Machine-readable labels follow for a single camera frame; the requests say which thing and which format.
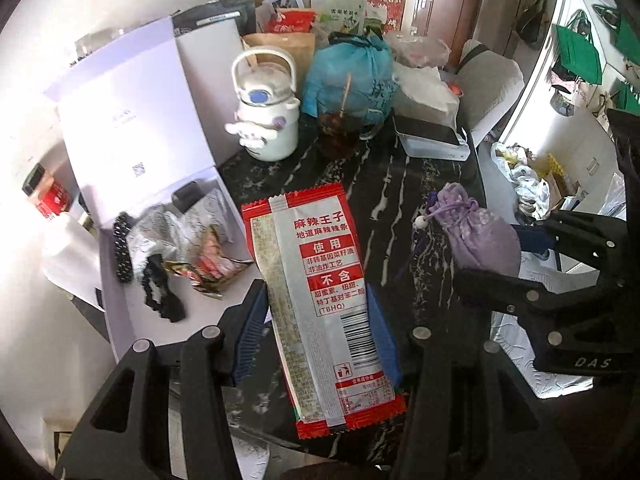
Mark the orange snack packet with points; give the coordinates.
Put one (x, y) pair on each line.
(215, 265)

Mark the green tote bag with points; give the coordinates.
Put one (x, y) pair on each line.
(631, 97)
(627, 35)
(580, 50)

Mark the wooden stick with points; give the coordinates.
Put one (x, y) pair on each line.
(345, 95)

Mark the white rectangular device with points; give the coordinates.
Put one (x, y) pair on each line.
(435, 152)

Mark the white cardboard box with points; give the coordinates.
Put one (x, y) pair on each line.
(125, 110)

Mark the brown door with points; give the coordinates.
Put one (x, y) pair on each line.
(450, 10)

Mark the black hanging bag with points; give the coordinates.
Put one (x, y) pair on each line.
(532, 20)

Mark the glass cup with dark drink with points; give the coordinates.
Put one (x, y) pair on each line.
(337, 135)

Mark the grey chair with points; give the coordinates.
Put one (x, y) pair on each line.
(492, 90)

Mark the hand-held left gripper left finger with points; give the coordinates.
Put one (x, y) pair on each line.
(250, 335)

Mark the green white pouch bag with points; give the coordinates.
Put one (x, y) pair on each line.
(340, 10)

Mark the blue plastic bag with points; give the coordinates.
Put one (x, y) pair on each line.
(345, 75)

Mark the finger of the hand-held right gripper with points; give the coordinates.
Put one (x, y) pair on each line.
(585, 240)
(500, 295)

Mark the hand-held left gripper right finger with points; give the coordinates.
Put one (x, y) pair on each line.
(384, 345)

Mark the white tissue pack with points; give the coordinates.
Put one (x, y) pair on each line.
(425, 95)

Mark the red paper bag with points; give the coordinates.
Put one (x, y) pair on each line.
(385, 5)

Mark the black lace scrunchie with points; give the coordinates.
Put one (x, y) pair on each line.
(162, 290)

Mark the brown paper bag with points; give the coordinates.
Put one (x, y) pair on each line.
(280, 46)

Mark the red label jar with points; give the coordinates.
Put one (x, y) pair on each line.
(47, 195)

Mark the white cartoon kettle bottle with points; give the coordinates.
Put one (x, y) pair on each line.
(265, 135)

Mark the printed paper wrapped packet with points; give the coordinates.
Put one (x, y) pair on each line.
(210, 210)
(155, 230)

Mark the red silver snack packet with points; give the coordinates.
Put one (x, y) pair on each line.
(320, 285)

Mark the white plastic bag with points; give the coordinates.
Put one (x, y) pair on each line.
(525, 180)

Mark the black foil bag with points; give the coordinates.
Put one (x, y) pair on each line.
(220, 10)

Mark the translucent plastic bag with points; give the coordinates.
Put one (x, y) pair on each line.
(420, 50)

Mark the small black case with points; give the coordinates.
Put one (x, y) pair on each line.
(185, 196)

